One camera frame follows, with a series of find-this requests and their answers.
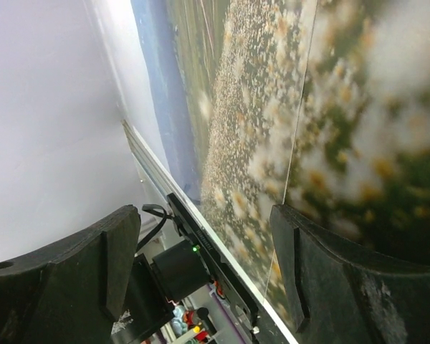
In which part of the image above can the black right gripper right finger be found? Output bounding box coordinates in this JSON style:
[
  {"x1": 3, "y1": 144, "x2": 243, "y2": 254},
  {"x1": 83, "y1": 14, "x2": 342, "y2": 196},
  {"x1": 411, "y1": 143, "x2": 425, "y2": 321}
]
[{"x1": 269, "y1": 204, "x2": 430, "y2": 343}]

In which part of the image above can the aluminium extrusion rail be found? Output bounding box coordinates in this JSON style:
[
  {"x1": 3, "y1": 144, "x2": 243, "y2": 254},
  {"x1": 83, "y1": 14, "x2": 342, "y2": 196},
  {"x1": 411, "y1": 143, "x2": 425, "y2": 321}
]
[{"x1": 120, "y1": 120, "x2": 187, "y2": 216}]

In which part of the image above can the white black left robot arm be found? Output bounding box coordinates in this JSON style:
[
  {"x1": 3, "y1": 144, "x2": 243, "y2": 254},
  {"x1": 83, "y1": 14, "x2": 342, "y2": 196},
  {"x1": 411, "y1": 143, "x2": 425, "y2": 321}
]
[{"x1": 110, "y1": 239, "x2": 211, "y2": 343}]

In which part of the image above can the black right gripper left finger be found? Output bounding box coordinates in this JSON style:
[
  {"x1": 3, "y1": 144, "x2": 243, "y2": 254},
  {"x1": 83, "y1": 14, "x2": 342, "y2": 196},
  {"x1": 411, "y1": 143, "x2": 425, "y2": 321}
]
[{"x1": 0, "y1": 205, "x2": 140, "y2": 343}]

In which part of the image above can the flower field photo print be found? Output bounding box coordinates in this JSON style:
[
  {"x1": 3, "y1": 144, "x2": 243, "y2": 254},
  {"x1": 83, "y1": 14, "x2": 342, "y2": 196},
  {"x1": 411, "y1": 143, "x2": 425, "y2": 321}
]
[{"x1": 92, "y1": 0, "x2": 430, "y2": 323}]

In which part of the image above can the black robot mounting base rail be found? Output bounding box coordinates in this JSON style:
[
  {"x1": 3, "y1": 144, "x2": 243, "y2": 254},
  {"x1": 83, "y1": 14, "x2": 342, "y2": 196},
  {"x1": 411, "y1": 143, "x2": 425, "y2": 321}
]
[{"x1": 167, "y1": 193, "x2": 297, "y2": 343}]

